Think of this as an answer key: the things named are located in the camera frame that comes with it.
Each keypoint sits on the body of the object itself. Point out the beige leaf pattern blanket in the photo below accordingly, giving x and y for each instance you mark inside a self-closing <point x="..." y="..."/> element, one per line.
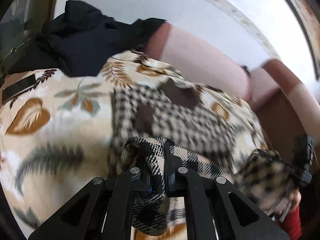
<point x="58" y="135"/>

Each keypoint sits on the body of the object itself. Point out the brown wooden bed frame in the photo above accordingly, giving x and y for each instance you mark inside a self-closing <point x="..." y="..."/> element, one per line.
<point x="283" y="118"/>

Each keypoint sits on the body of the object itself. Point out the pink bolster pillow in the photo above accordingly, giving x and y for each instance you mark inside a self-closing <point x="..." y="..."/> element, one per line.
<point x="198" y="61"/>

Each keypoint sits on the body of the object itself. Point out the glass cabinet door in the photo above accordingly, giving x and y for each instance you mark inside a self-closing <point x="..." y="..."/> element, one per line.
<point x="14" y="25"/>

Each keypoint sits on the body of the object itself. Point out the black garment pile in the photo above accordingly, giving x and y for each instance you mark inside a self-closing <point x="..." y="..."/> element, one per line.
<point x="80" y="41"/>

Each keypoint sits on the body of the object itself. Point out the small black object on pillow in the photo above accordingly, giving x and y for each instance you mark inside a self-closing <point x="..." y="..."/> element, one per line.
<point x="246" y="69"/>

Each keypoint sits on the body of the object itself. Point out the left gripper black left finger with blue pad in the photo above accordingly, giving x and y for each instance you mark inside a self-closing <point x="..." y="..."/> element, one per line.
<point x="102" y="209"/>

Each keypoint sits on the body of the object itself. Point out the person right hand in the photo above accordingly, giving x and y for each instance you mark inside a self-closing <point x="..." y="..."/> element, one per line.
<point x="288" y="205"/>

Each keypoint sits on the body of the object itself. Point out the red sleeve forearm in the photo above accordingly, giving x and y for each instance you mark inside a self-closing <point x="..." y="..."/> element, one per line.
<point x="292" y="225"/>

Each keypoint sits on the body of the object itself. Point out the black beige checkered jacket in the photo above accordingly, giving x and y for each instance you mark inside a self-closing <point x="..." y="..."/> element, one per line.
<point x="214" y="134"/>

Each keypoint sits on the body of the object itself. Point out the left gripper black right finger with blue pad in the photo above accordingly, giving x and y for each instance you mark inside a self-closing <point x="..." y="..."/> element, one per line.
<point x="215" y="209"/>

